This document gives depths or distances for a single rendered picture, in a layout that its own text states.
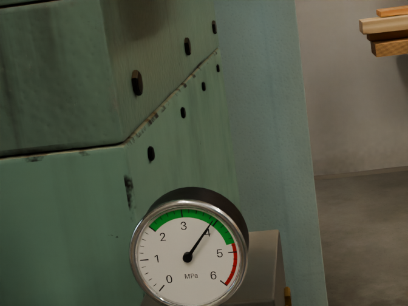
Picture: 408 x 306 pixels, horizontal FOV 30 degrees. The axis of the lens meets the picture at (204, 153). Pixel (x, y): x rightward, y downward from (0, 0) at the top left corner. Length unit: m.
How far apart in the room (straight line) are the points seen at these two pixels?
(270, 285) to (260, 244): 0.07
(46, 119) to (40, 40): 0.05
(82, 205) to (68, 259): 0.04
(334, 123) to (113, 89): 2.49
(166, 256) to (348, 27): 2.50
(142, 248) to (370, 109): 2.54
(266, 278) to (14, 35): 0.21
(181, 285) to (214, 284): 0.02
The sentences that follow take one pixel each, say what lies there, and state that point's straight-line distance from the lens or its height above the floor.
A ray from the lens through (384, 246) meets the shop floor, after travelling 2.23.
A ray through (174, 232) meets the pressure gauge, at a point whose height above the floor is 0.67.
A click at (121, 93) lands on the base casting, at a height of 0.74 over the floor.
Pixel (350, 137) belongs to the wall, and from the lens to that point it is 2.94.
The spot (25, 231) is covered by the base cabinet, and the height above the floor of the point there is 0.66.
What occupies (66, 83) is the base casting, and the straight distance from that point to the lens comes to 0.46.
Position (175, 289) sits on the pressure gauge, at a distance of 0.41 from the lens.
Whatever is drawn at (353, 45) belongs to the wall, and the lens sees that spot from 2.88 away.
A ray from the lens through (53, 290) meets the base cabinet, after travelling 0.50.
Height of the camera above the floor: 0.80
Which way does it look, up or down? 13 degrees down
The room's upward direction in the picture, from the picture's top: 8 degrees counter-clockwise
